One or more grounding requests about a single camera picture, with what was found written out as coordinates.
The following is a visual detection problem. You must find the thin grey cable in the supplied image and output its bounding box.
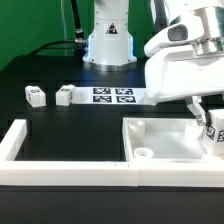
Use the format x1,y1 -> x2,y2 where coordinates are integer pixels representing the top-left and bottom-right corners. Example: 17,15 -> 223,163
60,0 -> 69,57

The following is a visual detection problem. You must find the white U-shaped fence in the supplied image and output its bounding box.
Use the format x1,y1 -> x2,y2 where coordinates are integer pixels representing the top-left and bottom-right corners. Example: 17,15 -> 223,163
0,119 -> 224,187

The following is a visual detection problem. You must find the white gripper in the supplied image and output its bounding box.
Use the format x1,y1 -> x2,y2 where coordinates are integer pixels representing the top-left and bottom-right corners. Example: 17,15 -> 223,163
144,6 -> 224,126

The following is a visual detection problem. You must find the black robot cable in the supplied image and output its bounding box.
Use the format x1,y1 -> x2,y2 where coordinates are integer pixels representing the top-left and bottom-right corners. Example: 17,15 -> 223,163
29,0 -> 89,57

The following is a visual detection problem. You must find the white marker base plate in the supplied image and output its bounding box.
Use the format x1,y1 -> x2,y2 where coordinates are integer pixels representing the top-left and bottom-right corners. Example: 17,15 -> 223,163
72,87 -> 145,105

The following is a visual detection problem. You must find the white square table top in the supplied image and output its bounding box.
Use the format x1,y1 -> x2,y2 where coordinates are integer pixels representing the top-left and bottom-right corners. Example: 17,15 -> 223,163
121,116 -> 224,164

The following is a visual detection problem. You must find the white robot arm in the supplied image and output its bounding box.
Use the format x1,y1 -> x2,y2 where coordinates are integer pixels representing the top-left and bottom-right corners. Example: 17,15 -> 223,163
83,0 -> 224,125

